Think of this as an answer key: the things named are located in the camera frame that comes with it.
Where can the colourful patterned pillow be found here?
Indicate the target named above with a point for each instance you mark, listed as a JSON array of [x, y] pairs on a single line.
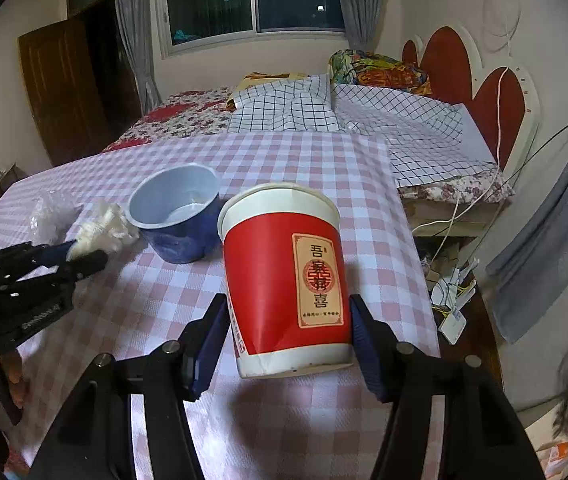
[[378, 70]]

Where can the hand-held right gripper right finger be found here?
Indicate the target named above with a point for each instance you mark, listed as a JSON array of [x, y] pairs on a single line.
[[369, 355]]

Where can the white grid sheet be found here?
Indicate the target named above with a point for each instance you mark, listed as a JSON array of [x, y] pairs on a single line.
[[413, 130]]

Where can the sliding glass window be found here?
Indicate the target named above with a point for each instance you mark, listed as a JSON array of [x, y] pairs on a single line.
[[204, 5]]

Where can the white grid quilt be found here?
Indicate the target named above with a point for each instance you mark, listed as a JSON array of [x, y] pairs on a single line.
[[284, 110]]

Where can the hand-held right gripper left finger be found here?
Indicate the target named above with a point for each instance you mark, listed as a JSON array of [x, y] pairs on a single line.
[[209, 355]]

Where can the clear plastic bag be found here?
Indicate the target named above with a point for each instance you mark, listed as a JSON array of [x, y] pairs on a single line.
[[51, 215]]

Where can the yellow patterned cloth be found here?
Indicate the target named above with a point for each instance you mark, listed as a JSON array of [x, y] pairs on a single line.
[[264, 80]]

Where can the pink checked tablecloth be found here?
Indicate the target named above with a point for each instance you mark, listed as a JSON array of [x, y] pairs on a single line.
[[139, 290]]

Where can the red paper cup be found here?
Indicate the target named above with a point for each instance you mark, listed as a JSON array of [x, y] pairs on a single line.
[[264, 285]]

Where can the grey window curtain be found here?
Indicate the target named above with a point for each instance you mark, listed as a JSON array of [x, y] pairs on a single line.
[[363, 5], [139, 35]]

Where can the large grey hanging curtain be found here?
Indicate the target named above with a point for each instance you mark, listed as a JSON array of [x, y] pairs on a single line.
[[553, 235]]

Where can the small blue cup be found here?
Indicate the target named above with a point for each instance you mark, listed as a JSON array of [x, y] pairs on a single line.
[[184, 245]]

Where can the cluttered wooden cabinet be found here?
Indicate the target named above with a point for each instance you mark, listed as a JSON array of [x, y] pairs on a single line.
[[6, 180]]

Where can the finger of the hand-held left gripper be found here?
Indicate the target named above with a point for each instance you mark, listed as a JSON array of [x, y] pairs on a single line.
[[79, 267], [39, 255]]

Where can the brown wooden door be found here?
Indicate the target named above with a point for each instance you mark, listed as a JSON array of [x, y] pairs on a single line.
[[54, 90]]

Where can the orange and white box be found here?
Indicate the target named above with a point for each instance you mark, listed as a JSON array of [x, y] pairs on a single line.
[[558, 456]]

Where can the white tissue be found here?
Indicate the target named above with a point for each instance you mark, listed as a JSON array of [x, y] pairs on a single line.
[[109, 225]]

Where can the red and white headboard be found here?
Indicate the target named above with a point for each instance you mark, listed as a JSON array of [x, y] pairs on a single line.
[[448, 60]]

